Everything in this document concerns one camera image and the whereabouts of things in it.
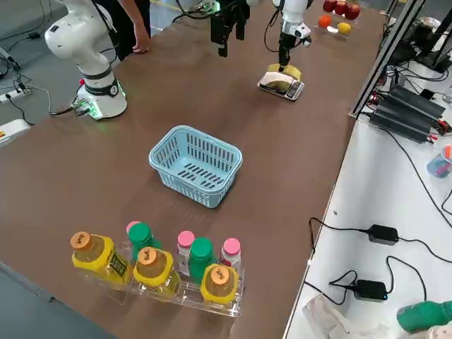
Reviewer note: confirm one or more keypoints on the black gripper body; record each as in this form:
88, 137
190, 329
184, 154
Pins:
285, 45
227, 10

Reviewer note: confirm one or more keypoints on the yellow banana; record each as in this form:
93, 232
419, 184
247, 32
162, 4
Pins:
294, 72

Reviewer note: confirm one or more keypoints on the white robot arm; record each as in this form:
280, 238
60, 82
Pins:
70, 39
293, 14

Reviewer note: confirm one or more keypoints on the silver black digital scale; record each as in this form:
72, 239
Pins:
295, 90

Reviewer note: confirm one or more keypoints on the light blue plastic basket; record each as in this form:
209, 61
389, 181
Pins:
212, 192

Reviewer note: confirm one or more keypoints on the orange fruit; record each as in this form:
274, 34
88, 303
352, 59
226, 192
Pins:
325, 21

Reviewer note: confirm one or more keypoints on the clear acrylic fruit stand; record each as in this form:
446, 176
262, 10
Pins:
332, 30
347, 35

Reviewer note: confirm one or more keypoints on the red apple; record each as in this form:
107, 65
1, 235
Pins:
353, 10
330, 5
341, 7

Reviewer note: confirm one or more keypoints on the small yellow lemon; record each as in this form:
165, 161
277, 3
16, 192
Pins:
344, 27

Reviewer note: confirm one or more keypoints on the person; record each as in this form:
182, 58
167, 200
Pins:
130, 24

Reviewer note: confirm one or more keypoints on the long black power supply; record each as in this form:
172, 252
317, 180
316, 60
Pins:
416, 104
402, 123

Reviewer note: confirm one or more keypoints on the black equipment stand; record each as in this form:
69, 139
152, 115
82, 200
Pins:
436, 46

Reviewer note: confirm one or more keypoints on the clear cup with pens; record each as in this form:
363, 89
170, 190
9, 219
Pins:
439, 166

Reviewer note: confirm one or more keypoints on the pink-capped white bottle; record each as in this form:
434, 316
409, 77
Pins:
231, 252
132, 226
185, 243

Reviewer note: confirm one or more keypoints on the black power adapter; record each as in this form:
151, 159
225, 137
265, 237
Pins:
383, 233
370, 290

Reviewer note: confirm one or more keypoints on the green-capped green bottle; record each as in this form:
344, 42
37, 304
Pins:
141, 236
201, 254

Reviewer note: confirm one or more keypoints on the white power strip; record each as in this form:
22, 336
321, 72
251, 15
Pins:
16, 94

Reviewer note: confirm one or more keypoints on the yellow bottle orange cap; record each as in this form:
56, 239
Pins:
155, 272
219, 282
102, 261

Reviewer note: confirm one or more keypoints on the white box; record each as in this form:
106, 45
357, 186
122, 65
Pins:
10, 132

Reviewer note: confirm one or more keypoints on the clear acrylic bottle shelf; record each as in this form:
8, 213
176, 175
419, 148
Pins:
190, 300

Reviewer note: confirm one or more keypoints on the clear plastic bag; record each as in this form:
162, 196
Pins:
328, 318

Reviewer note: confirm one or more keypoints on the large green plastic bottle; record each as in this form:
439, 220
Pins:
423, 316

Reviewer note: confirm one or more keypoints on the aluminium frame post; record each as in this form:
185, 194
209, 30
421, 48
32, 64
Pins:
383, 56

